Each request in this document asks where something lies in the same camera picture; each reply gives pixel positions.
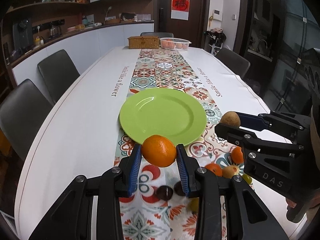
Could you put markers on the glass sliding door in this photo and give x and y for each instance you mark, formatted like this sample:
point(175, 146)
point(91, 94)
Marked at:
point(288, 89)

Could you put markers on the patterned table runner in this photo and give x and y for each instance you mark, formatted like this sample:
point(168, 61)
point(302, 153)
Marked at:
point(165, 79)

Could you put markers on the green plate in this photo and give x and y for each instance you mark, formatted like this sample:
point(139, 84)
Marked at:
point(170, 113)

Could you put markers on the dark wooden door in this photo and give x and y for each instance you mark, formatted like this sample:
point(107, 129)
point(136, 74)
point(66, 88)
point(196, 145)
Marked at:
point(191, 30)

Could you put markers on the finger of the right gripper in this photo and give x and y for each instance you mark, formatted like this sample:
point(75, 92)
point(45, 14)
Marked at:
point(256, 122)
point(232, 134)

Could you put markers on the brown kiwi front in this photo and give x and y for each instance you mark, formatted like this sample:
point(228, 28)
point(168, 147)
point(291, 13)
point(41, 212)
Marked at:
point(230, 171)

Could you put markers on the red paper door poster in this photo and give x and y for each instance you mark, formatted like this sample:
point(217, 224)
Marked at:
point(180, 9)

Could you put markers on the near left grey chair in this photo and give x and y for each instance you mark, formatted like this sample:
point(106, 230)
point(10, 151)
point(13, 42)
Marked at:
point(22, 114)

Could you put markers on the electric kettle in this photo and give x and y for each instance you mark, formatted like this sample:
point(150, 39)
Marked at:
point(55, 31)

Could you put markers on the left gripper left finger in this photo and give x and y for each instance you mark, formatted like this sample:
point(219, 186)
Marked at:
point(71, 214)

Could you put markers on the right grey chair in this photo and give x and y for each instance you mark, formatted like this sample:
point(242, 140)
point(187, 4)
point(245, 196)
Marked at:
point(236, 63)

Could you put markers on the person right hand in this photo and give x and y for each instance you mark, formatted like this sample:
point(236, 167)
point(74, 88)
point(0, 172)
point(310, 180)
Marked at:
point(296, 210)

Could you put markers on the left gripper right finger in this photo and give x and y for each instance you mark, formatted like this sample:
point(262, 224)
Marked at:
point(246, 214)

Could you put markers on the small orange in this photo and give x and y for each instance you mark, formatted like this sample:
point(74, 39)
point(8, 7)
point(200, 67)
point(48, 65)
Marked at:
point(216, 169)
point(158, 151)

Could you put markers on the white tablecloth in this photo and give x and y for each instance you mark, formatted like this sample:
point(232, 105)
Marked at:
point(79, 134)

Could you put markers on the plastic basket of fruit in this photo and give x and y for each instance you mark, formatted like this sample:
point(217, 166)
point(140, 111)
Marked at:
point(174, 44)

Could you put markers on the large orange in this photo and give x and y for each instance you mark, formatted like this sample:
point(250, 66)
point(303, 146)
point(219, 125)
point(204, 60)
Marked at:
point(237, 155)

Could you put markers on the dark plum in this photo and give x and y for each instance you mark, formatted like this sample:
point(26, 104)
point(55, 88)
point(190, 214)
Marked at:
point(164, 193)
point(178, 189)

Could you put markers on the far end grey chair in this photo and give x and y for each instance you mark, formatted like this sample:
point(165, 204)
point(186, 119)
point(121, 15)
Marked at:
point(158, 34)

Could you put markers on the far left grey chair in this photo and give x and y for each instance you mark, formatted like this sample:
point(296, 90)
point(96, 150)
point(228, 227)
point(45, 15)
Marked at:
point(58, 72)

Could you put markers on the brown kiwi back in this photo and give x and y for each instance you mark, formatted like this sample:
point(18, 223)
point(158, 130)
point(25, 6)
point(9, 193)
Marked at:
point(231, 118)

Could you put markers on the brown kiwi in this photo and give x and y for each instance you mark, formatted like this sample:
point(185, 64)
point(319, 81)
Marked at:
point(231, 118)
point(230, 171)

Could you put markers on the white wall intercom panel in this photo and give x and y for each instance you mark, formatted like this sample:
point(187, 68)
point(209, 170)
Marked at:
point(217, 15)

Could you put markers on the black coffee machine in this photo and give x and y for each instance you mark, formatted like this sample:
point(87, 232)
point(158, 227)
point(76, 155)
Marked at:
point(23, 35)

